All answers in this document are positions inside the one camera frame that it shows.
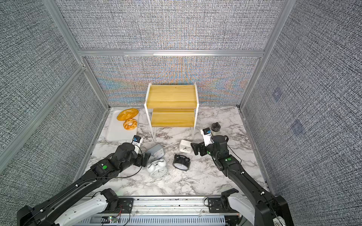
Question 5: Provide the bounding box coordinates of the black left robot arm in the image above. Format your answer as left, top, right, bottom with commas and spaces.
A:
17, 143, 150, 226

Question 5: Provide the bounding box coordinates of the white twin-bell alarm clock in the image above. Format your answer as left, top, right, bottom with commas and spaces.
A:
146, 159, 168, 179

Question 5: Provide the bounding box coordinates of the small white square alarm clock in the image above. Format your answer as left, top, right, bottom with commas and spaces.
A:
179, 140, 193, 154

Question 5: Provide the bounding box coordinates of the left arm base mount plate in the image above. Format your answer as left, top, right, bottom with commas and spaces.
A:
102, 198, 134, 213

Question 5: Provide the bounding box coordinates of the white rectangular tray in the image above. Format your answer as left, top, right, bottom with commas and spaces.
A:
105, 108, 138, 142

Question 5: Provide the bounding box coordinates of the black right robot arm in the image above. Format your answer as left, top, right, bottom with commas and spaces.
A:
190, 135, 294, 226

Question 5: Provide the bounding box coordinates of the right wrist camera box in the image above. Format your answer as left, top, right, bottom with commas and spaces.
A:
200, 128, 213, 147

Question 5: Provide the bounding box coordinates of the oval brown bread loaf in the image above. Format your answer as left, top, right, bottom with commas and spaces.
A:
117, 108, 139, 121

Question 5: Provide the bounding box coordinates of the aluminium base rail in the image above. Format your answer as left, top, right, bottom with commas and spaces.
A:
67, 195, 244, 226

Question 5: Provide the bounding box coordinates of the glazed bagel ring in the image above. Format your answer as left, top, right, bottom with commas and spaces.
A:
123, 118, 138, 131

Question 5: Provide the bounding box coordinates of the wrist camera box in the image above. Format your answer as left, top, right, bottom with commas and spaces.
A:
200, 128, 213, 147
132, 135, 143, 147

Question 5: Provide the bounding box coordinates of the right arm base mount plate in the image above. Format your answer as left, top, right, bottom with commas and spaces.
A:
204, 197, 232, 213

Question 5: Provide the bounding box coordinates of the black twin-bell alarm clock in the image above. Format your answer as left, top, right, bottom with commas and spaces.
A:
173, 154, 190, 171

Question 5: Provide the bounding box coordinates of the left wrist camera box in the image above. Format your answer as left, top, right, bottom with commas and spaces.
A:
132, 135, 143, 147

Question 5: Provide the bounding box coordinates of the glass jar with black lid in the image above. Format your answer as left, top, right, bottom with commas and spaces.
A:
211, 122, 221, 136

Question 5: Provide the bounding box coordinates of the grey square alarm clock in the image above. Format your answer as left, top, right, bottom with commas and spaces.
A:
146, 144, 165, 163

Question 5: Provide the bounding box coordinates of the wooden two-tier white-frame shelf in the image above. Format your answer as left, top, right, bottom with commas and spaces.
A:
144, 83, 199, 139

